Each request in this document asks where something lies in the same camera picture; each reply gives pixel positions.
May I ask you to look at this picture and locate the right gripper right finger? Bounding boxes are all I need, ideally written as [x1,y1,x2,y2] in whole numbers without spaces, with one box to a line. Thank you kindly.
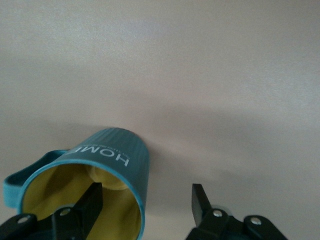
[191,183,231,240]

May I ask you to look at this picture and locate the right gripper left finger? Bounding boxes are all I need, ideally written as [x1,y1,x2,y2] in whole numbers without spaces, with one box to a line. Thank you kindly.
[51,182,104,240]

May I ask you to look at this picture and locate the teal mug yellow inside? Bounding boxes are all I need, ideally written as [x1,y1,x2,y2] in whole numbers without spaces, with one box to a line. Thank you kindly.
[2,127,152,240]

